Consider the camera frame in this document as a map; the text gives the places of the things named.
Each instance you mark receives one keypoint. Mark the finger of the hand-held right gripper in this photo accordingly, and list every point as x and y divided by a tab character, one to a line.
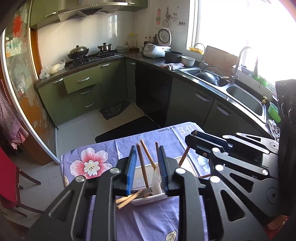
215	140
208	151

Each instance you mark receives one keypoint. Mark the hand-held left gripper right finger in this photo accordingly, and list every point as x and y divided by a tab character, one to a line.
163	172

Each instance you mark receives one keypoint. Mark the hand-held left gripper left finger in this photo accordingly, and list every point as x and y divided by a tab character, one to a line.
130	171

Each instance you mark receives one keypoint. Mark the slender wooden chopstick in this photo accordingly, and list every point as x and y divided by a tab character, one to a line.
157	147
142	164
184	156
126	202
122	199
148	154
203	176

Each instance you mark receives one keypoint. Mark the white plastic utensil holder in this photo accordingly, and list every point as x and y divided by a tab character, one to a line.
185	166

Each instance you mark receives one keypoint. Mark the white spoon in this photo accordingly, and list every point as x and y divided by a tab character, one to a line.
157	173

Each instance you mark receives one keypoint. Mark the patterned rag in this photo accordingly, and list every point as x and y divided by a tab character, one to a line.
272	129

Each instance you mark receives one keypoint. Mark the black floor mat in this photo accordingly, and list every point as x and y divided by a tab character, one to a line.
129	129

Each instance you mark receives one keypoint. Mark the purple floral tablecloth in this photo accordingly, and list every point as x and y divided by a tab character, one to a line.
148	220

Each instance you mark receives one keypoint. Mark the green plastic cup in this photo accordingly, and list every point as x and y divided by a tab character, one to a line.
274	112

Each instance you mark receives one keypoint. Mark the stainless double sink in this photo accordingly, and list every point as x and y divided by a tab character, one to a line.
245	98

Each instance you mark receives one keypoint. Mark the dark floor cloth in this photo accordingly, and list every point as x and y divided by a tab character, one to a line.
114	110

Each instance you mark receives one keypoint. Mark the green tray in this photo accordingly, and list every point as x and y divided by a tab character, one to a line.
261	80

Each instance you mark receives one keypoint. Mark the black dishwasher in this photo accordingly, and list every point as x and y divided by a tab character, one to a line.
152	97

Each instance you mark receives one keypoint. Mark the small chrome tap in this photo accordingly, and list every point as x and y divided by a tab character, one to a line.
203	62

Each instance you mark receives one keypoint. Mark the tall chrome faucet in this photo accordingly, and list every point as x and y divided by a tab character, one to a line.
238	62

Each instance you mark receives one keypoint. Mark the wooden cutting board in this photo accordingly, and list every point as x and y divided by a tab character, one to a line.
219	58

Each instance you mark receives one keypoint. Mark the white bowl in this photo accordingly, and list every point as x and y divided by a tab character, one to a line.
188	61

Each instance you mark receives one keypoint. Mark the crumpled counter cloth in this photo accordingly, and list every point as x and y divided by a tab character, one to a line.
173	66

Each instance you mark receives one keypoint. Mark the black cooking pot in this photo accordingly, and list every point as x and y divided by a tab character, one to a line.
174	57

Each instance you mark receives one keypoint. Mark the yellow basket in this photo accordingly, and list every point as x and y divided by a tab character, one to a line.
196	49

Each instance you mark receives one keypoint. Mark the lower kitchen cabinets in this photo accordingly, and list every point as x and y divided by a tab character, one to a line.
115	78

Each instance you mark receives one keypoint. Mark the open cabinet drawer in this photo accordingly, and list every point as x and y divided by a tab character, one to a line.
83	80

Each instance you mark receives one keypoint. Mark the white rice cooker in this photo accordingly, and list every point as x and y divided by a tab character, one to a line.
153	49

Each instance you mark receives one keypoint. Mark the dark kitchen countertop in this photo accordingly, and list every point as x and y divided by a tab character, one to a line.
136	57

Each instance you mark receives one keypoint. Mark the kitchen window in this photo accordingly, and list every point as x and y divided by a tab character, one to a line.
231	23

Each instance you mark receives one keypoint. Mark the gas stove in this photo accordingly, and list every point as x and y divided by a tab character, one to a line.
92	59

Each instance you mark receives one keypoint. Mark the clear lidded container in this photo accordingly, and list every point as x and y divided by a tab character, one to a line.
121	48

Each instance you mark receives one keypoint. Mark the red chair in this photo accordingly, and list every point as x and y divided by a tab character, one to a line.
7	180

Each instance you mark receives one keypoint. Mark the steel pot with lid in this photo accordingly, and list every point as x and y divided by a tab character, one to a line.
105	48

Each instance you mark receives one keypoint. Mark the glass jar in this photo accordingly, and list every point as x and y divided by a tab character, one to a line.
132	42

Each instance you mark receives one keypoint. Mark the white plastic bags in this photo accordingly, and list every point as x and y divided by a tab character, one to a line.
54	68

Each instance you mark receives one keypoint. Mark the wok with lid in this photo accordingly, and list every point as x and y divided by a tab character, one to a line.
78	51

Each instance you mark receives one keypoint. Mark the checked hanging apron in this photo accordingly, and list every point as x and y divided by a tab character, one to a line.
9	115

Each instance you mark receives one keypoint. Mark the flower-patterned glass sliding door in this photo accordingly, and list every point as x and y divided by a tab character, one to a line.
20	69

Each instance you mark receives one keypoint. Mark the steel range hood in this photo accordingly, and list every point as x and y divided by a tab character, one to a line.
92	10

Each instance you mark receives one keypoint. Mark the wall utensil rack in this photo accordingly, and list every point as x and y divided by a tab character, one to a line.
174	15

